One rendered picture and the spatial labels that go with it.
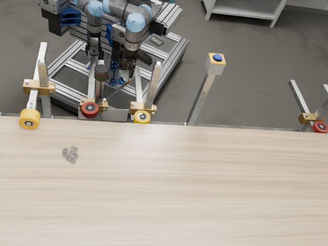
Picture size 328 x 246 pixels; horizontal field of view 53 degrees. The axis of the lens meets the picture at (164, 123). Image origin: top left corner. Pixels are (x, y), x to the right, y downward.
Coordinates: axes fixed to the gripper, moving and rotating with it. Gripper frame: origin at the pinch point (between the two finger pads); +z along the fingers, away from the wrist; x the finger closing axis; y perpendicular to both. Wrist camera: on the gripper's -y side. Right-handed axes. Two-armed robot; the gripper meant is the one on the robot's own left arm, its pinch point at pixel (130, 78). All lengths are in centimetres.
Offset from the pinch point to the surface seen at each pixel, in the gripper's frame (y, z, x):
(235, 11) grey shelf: -143, 82, -217
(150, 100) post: -10.2, 4.3, 9.5
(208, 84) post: -36.2, -10.1, 9.5
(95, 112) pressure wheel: 15.9, 6.9, 17.3
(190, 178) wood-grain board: -26, 7, 52
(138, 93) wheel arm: -5.9, 11.7, -1.4
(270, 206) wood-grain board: -60, 7, 65
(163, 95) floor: -45, 97, -84
